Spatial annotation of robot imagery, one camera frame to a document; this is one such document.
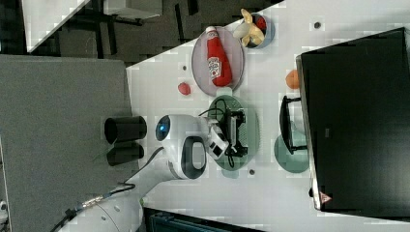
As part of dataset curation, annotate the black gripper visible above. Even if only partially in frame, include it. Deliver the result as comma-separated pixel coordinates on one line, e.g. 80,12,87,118
222,109,248,158

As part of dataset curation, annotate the green plastic strainer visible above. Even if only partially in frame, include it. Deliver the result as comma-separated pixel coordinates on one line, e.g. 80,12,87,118
207,95,260,179

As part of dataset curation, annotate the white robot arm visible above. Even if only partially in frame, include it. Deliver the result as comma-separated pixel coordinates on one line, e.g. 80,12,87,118
51,108,247,232

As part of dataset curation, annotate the red ketchup bottle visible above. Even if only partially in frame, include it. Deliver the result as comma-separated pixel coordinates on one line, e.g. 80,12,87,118
206,26,232,87

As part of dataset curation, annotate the small red toy fruit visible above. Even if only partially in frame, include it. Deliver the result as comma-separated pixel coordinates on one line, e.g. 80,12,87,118
178,82,191,96

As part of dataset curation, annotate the grey oval plate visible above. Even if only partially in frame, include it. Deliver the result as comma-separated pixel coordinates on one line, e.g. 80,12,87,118
191,26,245,96

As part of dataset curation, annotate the orange toy fruit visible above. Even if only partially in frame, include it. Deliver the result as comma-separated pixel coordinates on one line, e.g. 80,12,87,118
285,70,300,89

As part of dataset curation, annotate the green round plate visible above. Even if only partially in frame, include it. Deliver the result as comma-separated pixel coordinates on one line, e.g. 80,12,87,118
275,123,309,173

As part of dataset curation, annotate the yellow plush toy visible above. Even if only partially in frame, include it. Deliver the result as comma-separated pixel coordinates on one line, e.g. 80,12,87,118
233,9,265,46

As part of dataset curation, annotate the red toy in bowl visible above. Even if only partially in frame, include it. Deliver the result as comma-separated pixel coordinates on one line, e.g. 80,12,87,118
255,16,267,30

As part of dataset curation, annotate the black cylinder upper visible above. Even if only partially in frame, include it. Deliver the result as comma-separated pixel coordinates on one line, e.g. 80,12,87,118
104,116,147,144

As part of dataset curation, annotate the black cylinder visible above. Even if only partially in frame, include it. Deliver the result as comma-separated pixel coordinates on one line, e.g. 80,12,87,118
106,143,144,166
104,116,147,144

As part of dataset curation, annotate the black cylinder lower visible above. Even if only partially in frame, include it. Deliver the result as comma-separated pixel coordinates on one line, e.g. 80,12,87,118
106,143,144,166

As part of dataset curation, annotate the black microwave oven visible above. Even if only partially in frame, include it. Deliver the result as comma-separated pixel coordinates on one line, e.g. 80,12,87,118
279,27,410,221

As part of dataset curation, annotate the white side table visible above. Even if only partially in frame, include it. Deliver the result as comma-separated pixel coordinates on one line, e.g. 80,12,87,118
21,0,90,52

